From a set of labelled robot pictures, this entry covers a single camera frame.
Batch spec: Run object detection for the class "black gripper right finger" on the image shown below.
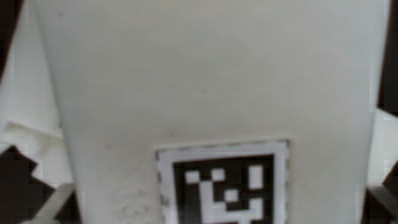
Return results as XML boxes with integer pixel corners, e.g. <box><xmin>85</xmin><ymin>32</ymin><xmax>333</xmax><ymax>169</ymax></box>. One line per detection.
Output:
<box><xmin>360</xmin><ymin>186</ymin><xmax>398</xmax><ymax>224</ymax></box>

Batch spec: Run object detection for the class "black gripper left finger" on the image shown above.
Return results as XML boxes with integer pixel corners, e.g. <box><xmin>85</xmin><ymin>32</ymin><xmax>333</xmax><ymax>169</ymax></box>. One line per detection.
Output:
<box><xmin>21</xmin><ymin>183</ymin><xmax>79</xmax><ymax>224</ymax></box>

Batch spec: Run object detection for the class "white cabinet body box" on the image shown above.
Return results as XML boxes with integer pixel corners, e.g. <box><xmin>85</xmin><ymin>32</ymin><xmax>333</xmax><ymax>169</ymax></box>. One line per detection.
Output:
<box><xmin>0</xmin><ymin>0</ymin><xmax>398</xmax><ymax>201</ymax></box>

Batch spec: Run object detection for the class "white cabinet top block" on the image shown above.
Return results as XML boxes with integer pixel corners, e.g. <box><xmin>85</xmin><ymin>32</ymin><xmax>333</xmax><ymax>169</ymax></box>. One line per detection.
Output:
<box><xmin>24</xmin><ymin>0</ymin><xmax>392</xmax><ymax>224</ymax></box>

